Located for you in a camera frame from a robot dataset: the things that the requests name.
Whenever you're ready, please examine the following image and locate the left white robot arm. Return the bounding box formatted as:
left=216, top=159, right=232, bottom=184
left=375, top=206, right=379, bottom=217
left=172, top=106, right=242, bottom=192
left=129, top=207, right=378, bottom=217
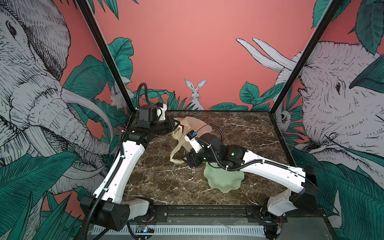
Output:
left=80, top=117, right=180, bottom=238

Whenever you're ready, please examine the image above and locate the left black frame post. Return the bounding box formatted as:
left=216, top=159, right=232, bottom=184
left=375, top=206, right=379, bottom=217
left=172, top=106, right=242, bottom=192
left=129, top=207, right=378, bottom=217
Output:
left=76, top=0, right=136, bottom=114

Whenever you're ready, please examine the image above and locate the light green wavy plate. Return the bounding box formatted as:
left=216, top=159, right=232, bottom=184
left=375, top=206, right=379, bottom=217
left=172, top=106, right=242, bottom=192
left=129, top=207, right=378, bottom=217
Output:
left=204, top=163, right=245, bottom=194

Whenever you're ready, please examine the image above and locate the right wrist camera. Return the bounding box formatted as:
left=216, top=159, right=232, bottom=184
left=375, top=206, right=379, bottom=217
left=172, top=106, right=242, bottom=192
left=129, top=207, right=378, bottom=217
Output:
left=184, top=130, right=202, bottom=153

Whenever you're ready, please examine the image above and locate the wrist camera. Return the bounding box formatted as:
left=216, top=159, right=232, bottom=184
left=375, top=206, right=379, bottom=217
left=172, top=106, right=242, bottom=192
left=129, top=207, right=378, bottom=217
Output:
left=184, top=130, right=202, bottom=153
left=138, top=103, right=167, bottom=124

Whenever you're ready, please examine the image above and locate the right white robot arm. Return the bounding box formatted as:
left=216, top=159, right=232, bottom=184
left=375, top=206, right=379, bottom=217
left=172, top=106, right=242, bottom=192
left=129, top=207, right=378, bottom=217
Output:
left=182, top=131, right=318, bottom=217

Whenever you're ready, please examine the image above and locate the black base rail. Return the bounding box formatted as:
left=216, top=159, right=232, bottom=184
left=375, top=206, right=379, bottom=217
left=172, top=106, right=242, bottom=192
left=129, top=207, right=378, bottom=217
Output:
left=132, top=205, right=329, bottom=225

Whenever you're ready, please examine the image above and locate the small green circuit board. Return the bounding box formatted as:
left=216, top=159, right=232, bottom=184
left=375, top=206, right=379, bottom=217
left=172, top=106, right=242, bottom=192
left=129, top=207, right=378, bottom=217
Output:
left=137, top=225, right=155, bottom=234

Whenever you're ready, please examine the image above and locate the black frame post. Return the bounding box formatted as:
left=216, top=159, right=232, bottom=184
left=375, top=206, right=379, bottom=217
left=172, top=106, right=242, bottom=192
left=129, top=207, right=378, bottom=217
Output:
left=269, top=0, right=343, bottom=115
left=76, top=0, right=136, bottom=114

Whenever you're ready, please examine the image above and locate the translucent cream plastic bag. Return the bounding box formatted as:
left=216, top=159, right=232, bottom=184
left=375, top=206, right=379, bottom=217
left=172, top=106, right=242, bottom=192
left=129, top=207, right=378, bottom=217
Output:
left=170, top=116, right=213, bottom=165

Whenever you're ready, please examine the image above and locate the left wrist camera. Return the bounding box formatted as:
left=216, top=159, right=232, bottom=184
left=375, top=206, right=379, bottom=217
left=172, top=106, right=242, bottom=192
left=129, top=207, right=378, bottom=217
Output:
left=138, top=103, right=167, bottom=124

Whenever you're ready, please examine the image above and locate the right black frame post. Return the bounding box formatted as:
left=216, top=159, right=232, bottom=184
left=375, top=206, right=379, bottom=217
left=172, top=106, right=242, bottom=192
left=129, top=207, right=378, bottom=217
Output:
left=269, top=0, right=343, bottom=115

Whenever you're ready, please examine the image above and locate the white perforated vent strip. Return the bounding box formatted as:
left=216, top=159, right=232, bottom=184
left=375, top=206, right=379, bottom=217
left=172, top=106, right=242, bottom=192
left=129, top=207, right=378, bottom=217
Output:
left=108, top=225, right=266, bottom=237

